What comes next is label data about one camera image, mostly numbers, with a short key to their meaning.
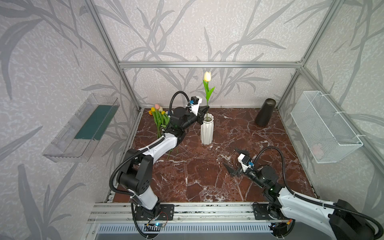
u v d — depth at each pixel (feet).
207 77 2.14
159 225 2.31
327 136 2.07
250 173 2.19
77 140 2.11
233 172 2.19
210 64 3.15
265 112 3.34
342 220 1.37
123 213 2.47
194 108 2.28
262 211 2.42
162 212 2.39
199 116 2.32
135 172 1.52
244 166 2.07
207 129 2.84
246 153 2.32
